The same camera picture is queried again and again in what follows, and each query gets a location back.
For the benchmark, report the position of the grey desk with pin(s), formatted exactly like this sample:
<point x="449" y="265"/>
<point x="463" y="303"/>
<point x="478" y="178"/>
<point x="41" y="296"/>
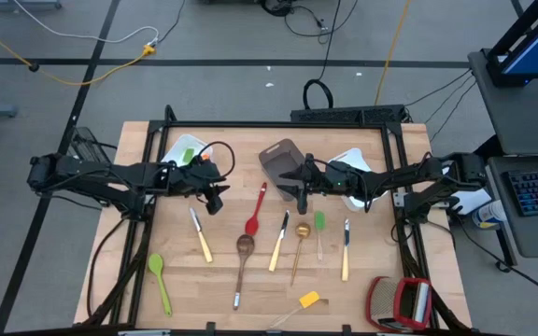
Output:
<point x="521" y="116"/>

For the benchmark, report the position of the green silicone spoon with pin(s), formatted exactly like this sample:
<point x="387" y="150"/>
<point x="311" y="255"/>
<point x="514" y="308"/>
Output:
<point x="155" y="263"/>

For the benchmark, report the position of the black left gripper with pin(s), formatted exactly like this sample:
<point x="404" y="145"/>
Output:
<point x="189" y="179"/>

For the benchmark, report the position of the white plastic bin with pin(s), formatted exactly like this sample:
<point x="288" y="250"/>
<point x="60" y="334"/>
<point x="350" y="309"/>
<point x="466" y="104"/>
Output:
<point x="175" y="149"/>
<point x="355" y="158"/>

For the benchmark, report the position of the black table edge clip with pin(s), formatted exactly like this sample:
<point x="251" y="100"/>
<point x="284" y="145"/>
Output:
<point x="210" y="328"/>
<point x="345" y="329"/>

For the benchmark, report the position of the small black floor puck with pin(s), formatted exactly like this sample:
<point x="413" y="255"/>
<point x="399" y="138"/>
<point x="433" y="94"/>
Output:
<point x="33" y="67"/>

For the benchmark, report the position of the red box grater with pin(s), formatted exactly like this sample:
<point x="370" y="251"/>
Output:
<point x="383" y="303"/>

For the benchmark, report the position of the brown wooden spoon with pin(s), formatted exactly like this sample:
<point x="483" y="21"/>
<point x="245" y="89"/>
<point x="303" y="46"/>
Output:
<point x="245" y="245"/>

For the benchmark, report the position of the black aluminium table frame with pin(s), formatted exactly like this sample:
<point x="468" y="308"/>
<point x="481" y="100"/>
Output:
<point x="250" y="124"/>

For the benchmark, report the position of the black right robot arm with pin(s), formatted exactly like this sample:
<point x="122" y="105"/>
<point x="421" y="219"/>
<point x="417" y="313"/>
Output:
<point x="418" y="175"/>

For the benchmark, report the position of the white paper sheet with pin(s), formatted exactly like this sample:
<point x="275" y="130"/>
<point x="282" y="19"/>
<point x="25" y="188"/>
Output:
<point x="474" y="200"/>

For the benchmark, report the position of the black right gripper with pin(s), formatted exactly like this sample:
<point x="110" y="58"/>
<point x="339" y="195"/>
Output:
<point x="334" y="179"/>

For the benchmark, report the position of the grey plastic bin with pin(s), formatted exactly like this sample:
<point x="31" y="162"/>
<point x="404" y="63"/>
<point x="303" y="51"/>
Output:
<point x="278" y="163"/>

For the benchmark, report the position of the light wooden spoon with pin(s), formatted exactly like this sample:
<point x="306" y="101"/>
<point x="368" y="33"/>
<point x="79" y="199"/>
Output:
<point x="303" y="230"/>

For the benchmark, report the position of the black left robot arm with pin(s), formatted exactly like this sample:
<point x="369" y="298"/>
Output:
<point x="110" y="175"/>

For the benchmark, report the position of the yellow sponge block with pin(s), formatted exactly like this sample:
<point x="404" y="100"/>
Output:
<point x="206" y="249"/>

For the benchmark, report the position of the red silicone spoon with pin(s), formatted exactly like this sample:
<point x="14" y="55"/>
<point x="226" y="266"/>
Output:
<point x="251" y="226"/>

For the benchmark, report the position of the black perforated box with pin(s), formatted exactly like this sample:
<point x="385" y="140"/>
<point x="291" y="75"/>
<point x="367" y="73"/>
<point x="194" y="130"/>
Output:
<point x="344" y="114"/>

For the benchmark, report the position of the white labelled bottle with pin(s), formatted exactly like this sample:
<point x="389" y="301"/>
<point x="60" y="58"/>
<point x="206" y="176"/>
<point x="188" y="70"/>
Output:
<point x="488" y="214"/>

